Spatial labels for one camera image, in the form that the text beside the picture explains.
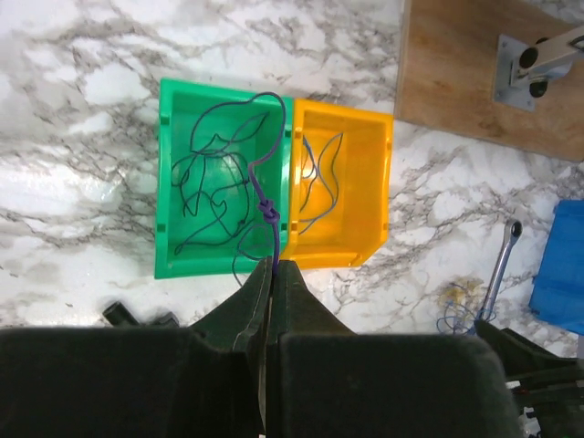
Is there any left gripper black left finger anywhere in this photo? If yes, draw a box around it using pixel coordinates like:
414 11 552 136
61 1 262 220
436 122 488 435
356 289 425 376
1 261 273 437

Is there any grey metal stand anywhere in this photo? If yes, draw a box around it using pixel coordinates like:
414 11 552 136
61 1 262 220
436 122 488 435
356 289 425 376
493 26 583 112

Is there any yellow plastic bin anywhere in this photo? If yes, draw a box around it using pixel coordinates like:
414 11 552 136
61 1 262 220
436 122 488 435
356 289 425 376
282 99 393 269

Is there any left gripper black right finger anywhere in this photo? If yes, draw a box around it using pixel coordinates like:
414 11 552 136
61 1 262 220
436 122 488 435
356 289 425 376
266 261 520 437

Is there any silver ratchet wrench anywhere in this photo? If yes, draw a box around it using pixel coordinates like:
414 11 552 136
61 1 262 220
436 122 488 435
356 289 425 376
478 219 523 320

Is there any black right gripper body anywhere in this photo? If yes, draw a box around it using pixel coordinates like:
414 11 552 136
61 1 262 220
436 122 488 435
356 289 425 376
474 320 583 437

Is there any green plastic bin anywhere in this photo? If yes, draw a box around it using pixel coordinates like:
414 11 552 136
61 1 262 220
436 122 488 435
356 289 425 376
154 78 294 279

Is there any blue plastic bin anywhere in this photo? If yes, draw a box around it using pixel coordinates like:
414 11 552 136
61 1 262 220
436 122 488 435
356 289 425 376
529 200 584 335

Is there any blue purple cable bundle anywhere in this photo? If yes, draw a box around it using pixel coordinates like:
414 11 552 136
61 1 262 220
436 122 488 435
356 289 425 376
435 280 498 337

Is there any brown wooden board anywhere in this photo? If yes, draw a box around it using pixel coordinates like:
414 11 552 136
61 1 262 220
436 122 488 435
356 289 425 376
394 1 583 162

